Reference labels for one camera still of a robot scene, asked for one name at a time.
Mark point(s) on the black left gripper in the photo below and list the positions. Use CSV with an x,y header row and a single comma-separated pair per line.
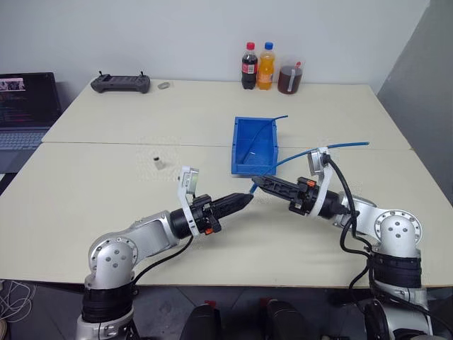
x,y
204,216

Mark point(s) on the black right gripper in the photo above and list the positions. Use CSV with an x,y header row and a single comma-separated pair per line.
x,y
305,198

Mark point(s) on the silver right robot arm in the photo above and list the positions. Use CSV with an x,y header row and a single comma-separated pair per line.
x,y
396,226

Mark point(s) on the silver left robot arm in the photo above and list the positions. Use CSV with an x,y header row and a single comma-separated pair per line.
x,y
148,235

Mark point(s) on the blue plastic bin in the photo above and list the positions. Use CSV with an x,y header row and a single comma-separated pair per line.
x,y
240,166

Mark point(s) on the small white coupler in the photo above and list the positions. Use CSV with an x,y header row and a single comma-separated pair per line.
x,y
159,163

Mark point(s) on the jar of brown liquid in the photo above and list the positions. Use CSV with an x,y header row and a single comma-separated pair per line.
x,y
291,79

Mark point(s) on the orange soda bottle blue cap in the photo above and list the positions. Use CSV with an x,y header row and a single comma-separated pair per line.
x,y
265,69

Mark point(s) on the dark rounded shape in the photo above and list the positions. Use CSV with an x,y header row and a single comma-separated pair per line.
x,y
205,324
286,322

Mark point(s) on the cola bottle red cap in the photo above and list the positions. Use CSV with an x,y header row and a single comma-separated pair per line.
x,y
249,67

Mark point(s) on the dark grey remote controller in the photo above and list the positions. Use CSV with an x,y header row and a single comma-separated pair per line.
x,y
120,84

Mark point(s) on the open laptop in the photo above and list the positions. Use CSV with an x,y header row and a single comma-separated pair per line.
x,y
24,106

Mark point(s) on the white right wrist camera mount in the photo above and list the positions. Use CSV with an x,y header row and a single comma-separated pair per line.
x,y
323,184

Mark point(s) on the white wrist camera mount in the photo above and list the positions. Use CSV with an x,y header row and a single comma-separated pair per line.
x,y
323,184
184,178

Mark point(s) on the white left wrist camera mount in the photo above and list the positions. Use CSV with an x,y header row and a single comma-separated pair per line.
x,y
184,178

